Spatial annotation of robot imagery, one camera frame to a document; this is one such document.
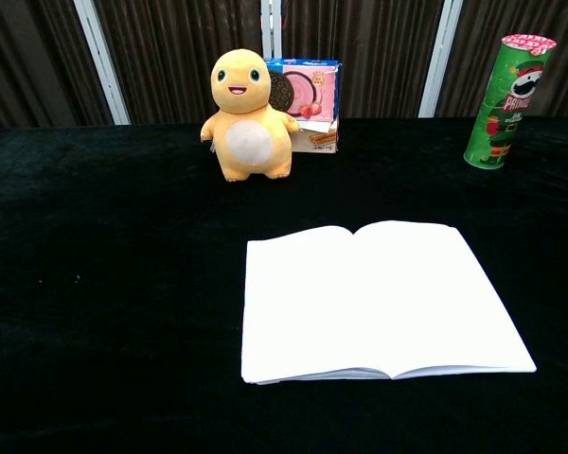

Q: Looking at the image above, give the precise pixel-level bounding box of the blue Oreo cookie box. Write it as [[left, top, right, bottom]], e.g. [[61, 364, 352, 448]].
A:
[[263, 57, 342, 154]]

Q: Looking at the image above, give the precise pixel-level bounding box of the green Pringles can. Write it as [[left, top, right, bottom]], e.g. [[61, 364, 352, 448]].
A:
[[463, 32, 558, 170]]

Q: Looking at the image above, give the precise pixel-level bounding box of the black velvet tablecloth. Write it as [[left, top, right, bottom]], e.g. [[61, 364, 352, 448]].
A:
[[0, 115, 568, 454]]

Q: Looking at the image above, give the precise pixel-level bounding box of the white book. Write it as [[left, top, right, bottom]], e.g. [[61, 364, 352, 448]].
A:
[[240, 219, 538, 385]]

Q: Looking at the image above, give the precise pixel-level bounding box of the yellow plush dinosaur toy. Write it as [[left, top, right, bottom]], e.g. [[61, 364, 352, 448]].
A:
[[200, 49, 302, 183]]

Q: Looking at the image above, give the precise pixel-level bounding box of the white screen frame post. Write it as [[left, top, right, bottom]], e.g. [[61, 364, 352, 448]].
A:
[[73, 0, 132, 126], [259, 0, 283, 61], [417, 0, 465, 118]]

